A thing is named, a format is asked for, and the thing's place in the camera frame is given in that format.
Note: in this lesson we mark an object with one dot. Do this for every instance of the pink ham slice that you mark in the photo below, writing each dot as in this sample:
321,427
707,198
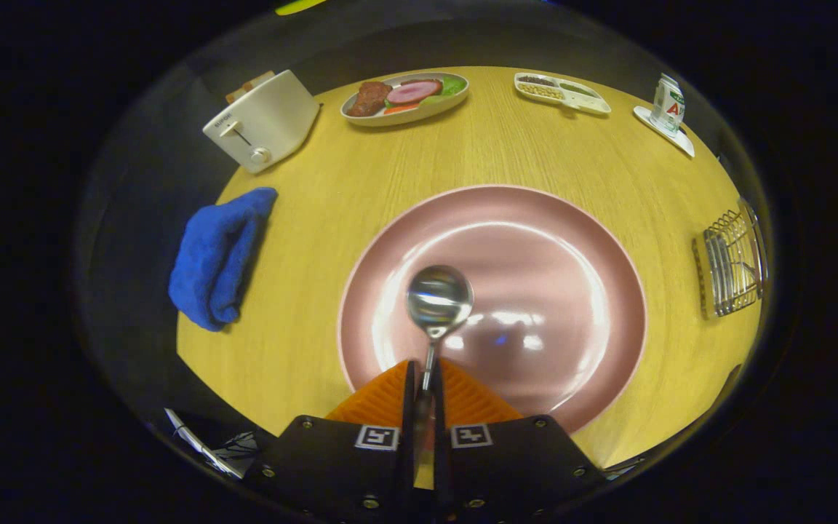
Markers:
414,91

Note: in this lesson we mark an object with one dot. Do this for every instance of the green lettuce leaf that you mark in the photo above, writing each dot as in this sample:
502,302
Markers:
453,85

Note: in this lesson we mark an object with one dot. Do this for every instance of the brown meat piece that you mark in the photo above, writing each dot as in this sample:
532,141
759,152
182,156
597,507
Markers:
369,99

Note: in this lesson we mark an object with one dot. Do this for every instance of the pink round plate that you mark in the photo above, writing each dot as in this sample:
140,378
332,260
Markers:
535,255

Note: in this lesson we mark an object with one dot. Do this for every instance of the grey plate of food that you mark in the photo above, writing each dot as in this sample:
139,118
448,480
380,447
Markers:
419,115

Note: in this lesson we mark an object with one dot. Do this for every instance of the white square coaster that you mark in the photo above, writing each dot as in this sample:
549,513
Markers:
677,138

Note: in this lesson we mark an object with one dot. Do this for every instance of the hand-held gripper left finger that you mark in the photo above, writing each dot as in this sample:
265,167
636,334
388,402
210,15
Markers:
409,407

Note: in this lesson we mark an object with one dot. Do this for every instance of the white drink bottle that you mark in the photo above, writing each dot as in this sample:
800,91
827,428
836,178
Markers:
668,105

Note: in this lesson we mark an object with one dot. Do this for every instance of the orange carrot piece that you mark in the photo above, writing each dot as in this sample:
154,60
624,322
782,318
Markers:
401,108

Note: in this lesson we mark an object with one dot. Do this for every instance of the toast slices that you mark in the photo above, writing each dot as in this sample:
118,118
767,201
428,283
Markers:
248,87

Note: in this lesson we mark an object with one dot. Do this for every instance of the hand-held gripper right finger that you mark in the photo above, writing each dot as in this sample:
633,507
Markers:
439,407

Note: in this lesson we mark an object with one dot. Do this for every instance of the blue folded towel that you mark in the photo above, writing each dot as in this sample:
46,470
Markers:
215,255

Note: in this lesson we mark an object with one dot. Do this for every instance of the white divided bean dish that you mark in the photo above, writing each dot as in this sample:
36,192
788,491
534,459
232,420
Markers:
572,98

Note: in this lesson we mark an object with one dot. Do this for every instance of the white toaster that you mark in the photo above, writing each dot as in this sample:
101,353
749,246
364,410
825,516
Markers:
273,120

